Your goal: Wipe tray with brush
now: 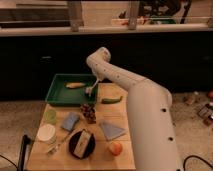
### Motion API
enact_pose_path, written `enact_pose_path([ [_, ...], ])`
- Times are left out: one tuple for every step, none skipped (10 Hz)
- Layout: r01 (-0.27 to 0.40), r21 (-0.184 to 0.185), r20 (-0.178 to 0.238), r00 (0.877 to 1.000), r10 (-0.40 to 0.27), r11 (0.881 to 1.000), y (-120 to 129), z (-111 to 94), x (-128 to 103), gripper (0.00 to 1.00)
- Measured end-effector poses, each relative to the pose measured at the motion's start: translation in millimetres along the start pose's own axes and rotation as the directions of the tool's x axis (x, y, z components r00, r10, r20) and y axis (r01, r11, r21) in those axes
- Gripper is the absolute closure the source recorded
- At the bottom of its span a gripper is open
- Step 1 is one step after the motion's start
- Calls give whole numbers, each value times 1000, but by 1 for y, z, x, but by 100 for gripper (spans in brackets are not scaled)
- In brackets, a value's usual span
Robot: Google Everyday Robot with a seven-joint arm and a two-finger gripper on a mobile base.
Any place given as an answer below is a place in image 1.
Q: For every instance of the dark grape bunch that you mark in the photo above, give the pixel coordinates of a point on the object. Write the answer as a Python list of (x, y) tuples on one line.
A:
[(88, 112)]

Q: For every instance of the green plastic tray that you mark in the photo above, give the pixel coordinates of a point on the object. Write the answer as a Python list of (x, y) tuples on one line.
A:
[(59, 95)]

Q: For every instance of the white brush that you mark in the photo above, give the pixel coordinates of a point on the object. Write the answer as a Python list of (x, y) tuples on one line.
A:
[(89, 89)]

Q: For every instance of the black round plate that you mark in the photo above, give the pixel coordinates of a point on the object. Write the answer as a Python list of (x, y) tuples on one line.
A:
[(73, 142)]

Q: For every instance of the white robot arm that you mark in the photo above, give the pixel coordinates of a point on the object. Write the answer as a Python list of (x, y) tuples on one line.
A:
[(148, 110)]

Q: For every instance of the green chili pepper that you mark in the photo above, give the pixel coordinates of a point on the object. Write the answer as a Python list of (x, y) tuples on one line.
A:
[(111, 100)]

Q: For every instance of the yellow banana in tray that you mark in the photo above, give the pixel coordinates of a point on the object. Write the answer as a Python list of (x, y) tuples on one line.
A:
[(74, 85)]

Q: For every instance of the clear plastic fork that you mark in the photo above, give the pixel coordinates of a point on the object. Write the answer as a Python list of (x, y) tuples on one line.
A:
[(54, 149)]

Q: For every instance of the white counter ledge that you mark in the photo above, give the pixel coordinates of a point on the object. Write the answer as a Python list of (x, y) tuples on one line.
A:
[(193, 27)]

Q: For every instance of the orange fruit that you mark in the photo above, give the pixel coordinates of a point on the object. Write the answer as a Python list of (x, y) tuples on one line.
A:
[(115, 148)]

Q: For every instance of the black chair frame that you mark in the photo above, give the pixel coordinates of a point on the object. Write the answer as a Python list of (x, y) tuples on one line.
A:
[(25, 142)]

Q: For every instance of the white round container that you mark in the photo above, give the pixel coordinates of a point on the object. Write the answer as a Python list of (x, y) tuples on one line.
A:
[(47, 134)]

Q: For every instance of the beige box on plate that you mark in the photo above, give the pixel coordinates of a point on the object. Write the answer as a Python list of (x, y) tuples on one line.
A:
[(82, 144)]

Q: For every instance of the blue sponge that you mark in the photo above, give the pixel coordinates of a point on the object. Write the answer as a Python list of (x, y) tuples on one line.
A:
[(70, 121)]

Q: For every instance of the blue folded cloth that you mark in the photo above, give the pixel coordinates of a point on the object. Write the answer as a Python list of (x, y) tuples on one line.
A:
[(111, 131)]

